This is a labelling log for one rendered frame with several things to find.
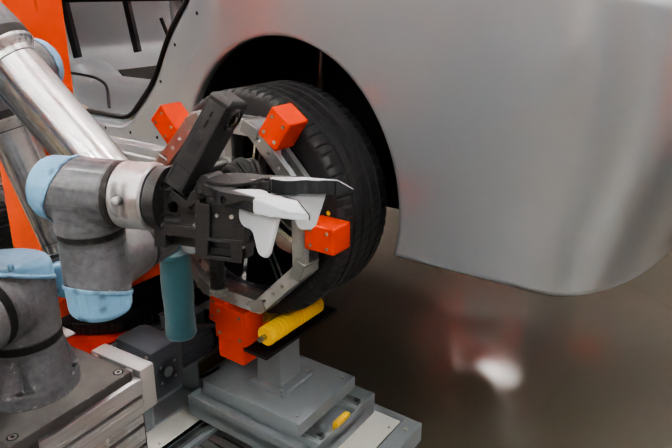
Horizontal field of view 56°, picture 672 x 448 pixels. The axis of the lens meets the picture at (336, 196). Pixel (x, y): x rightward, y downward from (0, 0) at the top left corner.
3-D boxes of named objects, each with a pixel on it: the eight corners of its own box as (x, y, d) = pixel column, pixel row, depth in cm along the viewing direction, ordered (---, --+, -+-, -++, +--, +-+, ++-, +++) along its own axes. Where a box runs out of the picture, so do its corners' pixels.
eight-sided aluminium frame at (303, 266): (320, 322, 171) (318, 123, 154) (305, 333, 166) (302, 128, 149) (181, 273, 201) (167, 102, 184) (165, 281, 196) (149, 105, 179)
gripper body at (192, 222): (275, 246, 71) (179, 234, 74) (277, 170, 69) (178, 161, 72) (246, 265, 63) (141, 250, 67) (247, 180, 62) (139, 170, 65)
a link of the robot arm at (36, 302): (79, 318, 105) (68, 241, 100) (18, 361, 92) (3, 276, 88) (19, 307, 108) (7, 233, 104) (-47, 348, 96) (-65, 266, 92)
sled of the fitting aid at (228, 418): (374, 414, 212) (374, 389, 209) (309, 479, 184) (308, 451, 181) (261, 366, 239) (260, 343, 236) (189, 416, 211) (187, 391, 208)
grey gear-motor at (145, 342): (248, 382, 229) (244, 295, 219) (156, 448, 197) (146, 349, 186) (212, 366, 239) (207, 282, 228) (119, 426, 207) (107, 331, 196)
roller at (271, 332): (329, 310, 197) (329, 293, 196) (267, 352, 174) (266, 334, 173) (314, 305, 201) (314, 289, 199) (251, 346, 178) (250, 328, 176)
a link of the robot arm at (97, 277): (162, 290, 83) (155, 210, 79) (109, 332, 72) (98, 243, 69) (110, 282, 85) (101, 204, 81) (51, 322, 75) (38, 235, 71)
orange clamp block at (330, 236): (321, 239, 165) (350, 247, 160) (303, 249, 159) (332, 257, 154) (321, 214, 163) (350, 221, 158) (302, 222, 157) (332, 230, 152)
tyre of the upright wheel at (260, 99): (378, 72, 170) (207, 85, 209) (326, 82, 152) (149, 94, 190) (399, 300, 186) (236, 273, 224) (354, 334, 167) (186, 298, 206)
